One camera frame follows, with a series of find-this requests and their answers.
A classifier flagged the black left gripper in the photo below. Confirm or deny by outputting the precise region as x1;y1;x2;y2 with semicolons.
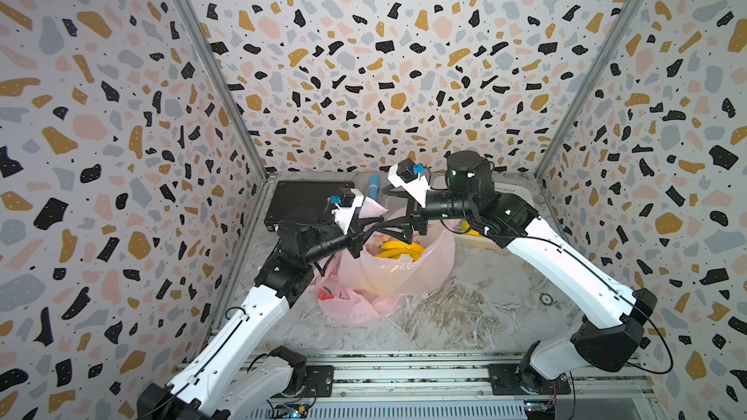
302;216;384;270

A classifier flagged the pink plastic bag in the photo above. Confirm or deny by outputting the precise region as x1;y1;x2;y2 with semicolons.
310;222;455;326

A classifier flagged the yellow banana bunch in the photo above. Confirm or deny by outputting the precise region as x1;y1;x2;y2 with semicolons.
457;221;480;237
375;240;426;262

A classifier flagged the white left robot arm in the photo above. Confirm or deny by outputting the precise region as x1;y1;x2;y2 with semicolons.
137;217;414;419

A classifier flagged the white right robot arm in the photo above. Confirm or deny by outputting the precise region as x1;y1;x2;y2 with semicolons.
377;151;658;394

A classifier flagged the blue cylindrical tube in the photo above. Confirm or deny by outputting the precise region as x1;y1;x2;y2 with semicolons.
368;174;381;201

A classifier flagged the black ribbed carry case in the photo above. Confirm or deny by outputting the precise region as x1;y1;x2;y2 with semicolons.
264;181;354;231

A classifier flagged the white perforated plastic basket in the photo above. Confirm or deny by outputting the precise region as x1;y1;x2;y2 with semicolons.
454;182;537;251

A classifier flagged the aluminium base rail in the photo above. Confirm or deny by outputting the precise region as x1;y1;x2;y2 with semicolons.
247;351;665;419

